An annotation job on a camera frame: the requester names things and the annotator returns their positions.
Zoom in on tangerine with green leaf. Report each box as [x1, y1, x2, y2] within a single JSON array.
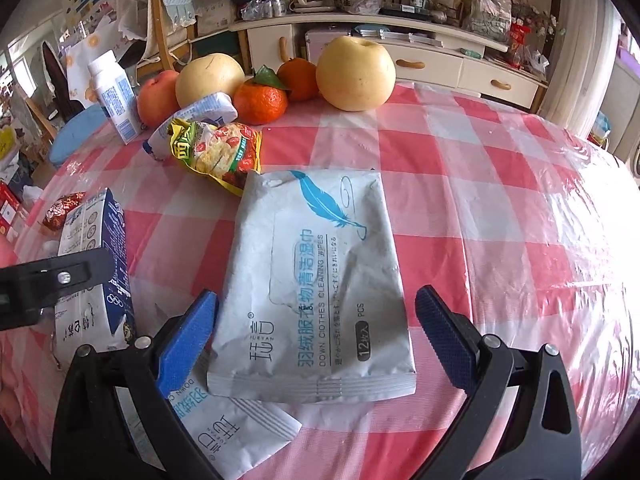
[[233, 65, 290, 126]]

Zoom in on beige curtain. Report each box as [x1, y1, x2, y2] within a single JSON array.
[[537, 0, 626, 131]]

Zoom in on white bottle blue label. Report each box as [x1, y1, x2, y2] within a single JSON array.
[[87, 51, 142, 145]]

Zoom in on white printed box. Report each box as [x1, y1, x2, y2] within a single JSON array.
[[195, 0, 236, 36]]

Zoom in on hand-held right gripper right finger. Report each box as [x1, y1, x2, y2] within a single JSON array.
[[415, 284, 583, 480]]

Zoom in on red orange apple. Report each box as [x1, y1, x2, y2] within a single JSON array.
[[136, 70, 182, 129]]

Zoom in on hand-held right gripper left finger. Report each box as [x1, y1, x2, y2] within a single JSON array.
[[50, 287, 223, 480]]

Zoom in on white orange print cloth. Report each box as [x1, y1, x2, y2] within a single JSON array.
[[65, 20, 151, 106]]

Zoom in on white blue crumpled wrapper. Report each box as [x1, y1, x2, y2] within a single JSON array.
[[142, 91, 238, 161]]

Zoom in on yellow green snack packet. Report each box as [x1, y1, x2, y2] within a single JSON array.
[[167, 117, 263, 197]]

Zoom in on red white checkered tablecloth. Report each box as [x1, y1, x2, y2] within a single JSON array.
[[0, 80, 640, 480]]

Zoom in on dark wooden chair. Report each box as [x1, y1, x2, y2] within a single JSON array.
[[40, 40, 83, 116]]

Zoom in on red white candy packet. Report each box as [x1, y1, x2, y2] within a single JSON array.
[[42, 191, 87, 231]]

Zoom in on orange tangerine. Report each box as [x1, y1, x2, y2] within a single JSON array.
[[276, 57, 319, 102]]

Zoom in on yellow pear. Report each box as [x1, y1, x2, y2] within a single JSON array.
[[316, 35, 397, 112], [175, 52, 246, 111]]

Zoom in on white printed plastic bag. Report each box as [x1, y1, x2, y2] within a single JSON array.
[[462, 0, 513, 43]]

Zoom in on crushed blue white milk carton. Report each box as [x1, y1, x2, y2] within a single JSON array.
[[52, 187, 138, 361]]

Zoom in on pack of small bottles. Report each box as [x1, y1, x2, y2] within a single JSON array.
[[240, 0, 288, 21]]

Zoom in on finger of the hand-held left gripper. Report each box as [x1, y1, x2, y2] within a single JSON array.
[[0, 247, 116, 332]]

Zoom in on pink storage box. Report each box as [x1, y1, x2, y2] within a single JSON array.
[[305, 29, 351, 63]]

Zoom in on white television cabinet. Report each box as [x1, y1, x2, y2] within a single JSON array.
[[190, 7, 548, 111]]

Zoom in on red packet on cabinet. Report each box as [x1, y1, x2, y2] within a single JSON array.
[[509, 22, 531, 66]]

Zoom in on grey wet wipes packet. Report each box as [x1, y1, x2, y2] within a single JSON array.
[[120, 345, 303, 480], [206, 169, 417, 403]]

